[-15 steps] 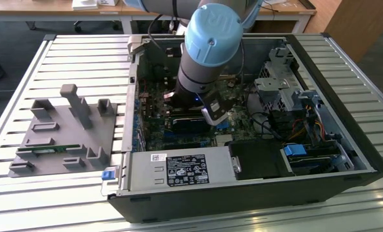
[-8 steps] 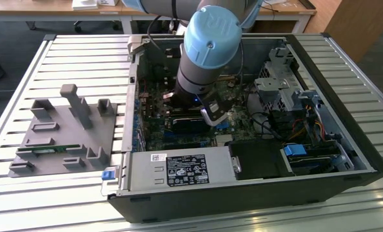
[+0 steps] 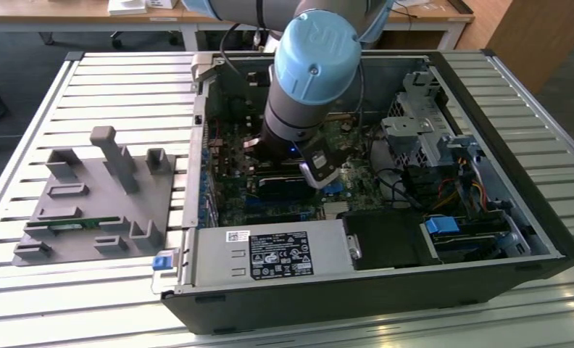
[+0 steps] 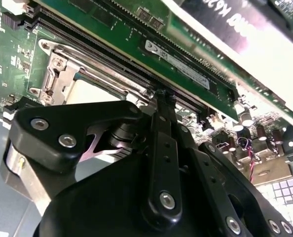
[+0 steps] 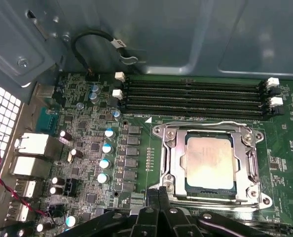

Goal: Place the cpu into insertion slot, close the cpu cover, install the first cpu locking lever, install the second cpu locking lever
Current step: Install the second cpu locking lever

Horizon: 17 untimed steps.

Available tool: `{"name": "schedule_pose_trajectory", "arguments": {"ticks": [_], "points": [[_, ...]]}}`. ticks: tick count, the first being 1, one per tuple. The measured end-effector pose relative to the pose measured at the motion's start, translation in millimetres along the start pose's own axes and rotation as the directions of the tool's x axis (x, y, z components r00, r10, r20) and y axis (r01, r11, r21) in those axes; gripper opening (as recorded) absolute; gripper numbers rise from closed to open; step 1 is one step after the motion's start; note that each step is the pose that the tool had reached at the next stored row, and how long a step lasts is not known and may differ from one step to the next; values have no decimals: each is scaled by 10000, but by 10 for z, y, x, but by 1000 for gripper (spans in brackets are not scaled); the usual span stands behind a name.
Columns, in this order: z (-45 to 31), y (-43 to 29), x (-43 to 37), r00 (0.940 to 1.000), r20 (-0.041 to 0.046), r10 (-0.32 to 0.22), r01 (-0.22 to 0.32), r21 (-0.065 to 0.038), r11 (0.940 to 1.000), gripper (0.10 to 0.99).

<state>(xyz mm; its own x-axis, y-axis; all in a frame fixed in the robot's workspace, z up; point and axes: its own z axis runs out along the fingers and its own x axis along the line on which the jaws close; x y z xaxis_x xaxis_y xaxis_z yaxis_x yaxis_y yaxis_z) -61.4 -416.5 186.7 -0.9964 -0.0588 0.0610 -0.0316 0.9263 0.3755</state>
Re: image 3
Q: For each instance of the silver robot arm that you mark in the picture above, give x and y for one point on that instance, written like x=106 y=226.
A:
x=310 y=72

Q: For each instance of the black RAM slot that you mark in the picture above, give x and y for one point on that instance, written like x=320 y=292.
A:
x=277 y=175
x=277 y=169
x=277 y=172

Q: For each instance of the black graphics card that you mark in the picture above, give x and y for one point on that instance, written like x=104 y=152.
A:
x=277 y=192

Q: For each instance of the blue plastic connector block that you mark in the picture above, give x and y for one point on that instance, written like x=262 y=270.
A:
x=337 y=191

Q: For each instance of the green motherboard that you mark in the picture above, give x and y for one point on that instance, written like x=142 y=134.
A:
x=360 y=170

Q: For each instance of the silver chipset heatsink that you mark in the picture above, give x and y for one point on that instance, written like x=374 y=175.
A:
x=334 y=211

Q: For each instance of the silver metal drive cage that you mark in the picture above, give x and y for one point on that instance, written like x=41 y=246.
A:
x=402 y=141

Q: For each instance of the silver power supply unit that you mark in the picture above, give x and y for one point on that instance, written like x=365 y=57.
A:
x=209 y=253

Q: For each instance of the black plastic shroud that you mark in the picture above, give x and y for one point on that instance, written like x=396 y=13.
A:
x=388 y=239

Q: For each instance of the blue case latch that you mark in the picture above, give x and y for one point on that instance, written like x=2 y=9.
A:
x=162 y=262

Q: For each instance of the blue disk carrier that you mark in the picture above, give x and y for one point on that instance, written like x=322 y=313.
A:
x=441 y=225

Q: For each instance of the grey parts rack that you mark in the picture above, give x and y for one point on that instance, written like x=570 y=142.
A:
x=98 y=203

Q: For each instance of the green RAM stick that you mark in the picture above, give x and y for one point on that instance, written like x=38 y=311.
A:
x=93 y=222

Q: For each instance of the black PC case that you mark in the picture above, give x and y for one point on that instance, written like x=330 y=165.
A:
x=316 y=311

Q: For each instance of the black office chair base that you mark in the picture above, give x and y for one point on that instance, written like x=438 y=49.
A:
x=117 y=42

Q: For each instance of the white box black print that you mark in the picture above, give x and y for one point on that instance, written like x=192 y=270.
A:
x=164 y=4

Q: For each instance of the plain white box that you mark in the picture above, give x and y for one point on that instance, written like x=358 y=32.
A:
x=126 y=9

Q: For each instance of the silver metal disk bay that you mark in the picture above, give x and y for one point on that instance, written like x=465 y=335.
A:
x=518 y=243

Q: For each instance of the wooden cabinet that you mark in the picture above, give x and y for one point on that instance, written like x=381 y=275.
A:
x=524 y=43

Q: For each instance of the wooden desk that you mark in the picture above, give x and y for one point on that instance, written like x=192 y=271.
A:
x=49 y=17

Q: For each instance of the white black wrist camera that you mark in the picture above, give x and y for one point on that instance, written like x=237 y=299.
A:
x=321 y=163

